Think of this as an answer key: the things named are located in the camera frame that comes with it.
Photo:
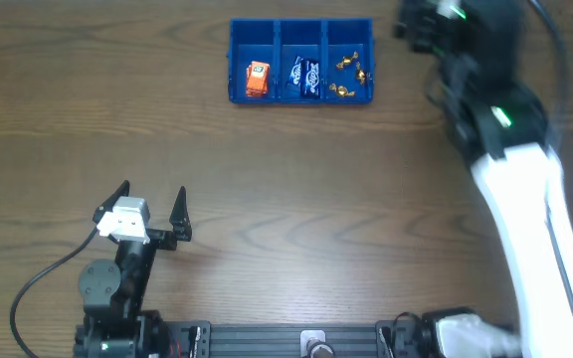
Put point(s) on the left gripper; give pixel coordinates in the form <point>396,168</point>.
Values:
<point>163,239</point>

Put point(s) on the orange candy box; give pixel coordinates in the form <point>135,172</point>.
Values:
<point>258,77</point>

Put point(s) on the blue candy pack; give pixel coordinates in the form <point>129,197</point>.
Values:
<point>295,72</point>
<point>310,78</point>

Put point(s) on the gold candy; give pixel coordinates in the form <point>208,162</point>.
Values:
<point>347,60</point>
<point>341,90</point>
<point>361,74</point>

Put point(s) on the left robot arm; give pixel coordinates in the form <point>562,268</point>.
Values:
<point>132,278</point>

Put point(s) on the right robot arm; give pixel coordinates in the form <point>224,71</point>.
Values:
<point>525,224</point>

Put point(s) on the blue tray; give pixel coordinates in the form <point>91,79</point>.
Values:
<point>301,30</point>

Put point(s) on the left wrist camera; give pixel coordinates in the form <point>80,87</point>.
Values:
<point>125,219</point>

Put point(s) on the mounting rail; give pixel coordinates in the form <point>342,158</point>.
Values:
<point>256,340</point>

